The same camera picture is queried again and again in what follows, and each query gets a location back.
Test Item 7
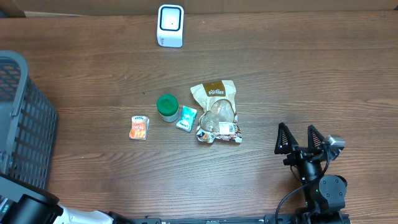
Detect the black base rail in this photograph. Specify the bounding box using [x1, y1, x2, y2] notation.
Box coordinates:
[130, 214, 306, 224]

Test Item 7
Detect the grey mesh basket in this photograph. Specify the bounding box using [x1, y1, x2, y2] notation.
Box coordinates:
[1, 50, 59, 190]

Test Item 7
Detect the green lid jar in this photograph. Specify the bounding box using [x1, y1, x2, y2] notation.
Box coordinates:
[157, 94, 179, 123]

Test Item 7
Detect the white barcode scanner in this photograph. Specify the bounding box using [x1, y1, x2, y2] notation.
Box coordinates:
[157, 4, 185, 48]

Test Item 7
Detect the teal candy packet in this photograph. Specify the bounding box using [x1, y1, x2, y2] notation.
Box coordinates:
[175, 106, 198, 132]

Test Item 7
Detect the brown snack bag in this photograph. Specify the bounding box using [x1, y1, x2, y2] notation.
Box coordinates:
[190, 80, 243, 144]

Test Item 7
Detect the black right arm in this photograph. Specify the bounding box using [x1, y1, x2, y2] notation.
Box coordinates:
[274, 123, 351, 224]

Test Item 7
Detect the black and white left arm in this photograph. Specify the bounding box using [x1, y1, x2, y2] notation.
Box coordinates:
[1, 174, 134, 224]

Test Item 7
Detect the orange tissue packet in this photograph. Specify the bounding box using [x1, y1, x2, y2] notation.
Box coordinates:
[129, 116, 149, 140]

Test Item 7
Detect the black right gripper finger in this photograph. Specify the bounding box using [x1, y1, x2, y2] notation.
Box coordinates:
[307, 125, 325, 152]
[274, 123, 299, 154]

